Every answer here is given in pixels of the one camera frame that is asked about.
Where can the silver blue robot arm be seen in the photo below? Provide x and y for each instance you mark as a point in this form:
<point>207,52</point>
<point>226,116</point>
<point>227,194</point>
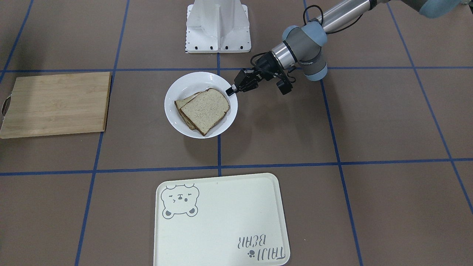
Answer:
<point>301,46</point>

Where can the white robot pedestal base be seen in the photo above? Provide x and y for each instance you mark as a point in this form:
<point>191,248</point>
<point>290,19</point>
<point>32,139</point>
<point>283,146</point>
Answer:
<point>217,26</point>

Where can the white round plate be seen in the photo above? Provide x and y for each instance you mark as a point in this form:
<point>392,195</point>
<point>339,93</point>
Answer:
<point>184,89</point>

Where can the wooden cutting board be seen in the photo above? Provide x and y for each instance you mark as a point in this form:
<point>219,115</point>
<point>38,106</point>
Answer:
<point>58,104</point>

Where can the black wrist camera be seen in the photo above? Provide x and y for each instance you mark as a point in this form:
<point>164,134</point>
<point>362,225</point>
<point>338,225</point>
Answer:
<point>284,86</point>

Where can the brown bread slice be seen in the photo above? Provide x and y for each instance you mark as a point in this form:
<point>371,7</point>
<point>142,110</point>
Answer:
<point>205,110</point>

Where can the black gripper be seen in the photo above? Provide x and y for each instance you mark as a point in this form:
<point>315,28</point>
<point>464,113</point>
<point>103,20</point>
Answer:
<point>265,64</point>

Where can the cream bear tray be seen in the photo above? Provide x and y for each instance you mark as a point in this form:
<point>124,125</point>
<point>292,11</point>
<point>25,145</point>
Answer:
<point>235,220</point>

